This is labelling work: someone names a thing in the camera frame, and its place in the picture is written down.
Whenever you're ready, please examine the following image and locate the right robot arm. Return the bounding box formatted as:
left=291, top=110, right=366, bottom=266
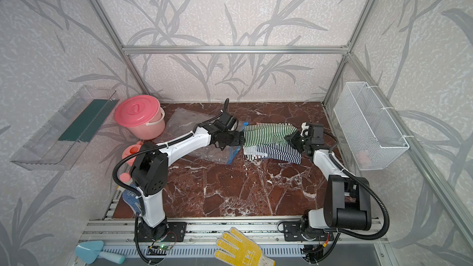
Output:
left=285, top=123, right=390, bottom=240

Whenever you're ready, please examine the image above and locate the pink watering can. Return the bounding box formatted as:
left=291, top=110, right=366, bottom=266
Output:
left=119, top=141, right=145, bottom=183

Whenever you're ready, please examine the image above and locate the pink item in basket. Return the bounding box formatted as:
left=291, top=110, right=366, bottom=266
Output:
left=355, top=150, right=372, bottom=169

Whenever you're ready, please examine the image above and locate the clear plastic vacuum bag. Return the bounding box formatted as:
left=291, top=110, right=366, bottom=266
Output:
left=153, top=107, right=241, bottom=165

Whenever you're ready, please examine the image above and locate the aluminium mounting rail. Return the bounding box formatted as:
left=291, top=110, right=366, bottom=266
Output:
left=75, top=217, right=389, bottom=257

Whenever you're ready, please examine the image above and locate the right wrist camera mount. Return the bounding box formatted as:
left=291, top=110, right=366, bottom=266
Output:
left=301, top=123, right=310, bottom=137

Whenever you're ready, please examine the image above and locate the blue white striped garment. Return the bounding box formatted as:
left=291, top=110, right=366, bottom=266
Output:
left=243, top=144, right=302, bottom=165

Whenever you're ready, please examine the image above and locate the yellow dotted work glove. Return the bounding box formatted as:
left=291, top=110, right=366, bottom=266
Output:
left=214, top=227, right=275, bottom=266

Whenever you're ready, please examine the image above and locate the white wire mesh basket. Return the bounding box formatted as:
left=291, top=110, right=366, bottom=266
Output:
left=334, top=81, right=410, bottom=171

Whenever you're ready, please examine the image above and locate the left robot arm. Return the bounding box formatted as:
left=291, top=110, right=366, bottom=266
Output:
left=112, top=111, right=245, bottom=229

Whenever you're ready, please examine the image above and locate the blue dotted work glove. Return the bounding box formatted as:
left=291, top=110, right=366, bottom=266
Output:
left=122, top=190, right=142, bottom=216

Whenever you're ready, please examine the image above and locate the pink bucket with lid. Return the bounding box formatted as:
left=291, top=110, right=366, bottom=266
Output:
left=114, top=95, right=165, bottom=140

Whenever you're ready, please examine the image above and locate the clear acrylic wall shelf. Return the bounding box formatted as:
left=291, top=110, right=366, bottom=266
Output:
left=11, top=86, right=119, bottom=171

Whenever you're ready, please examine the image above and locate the green white striped garment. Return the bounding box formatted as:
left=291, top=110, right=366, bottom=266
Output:
left=244, top=123, right=297, bottom=147

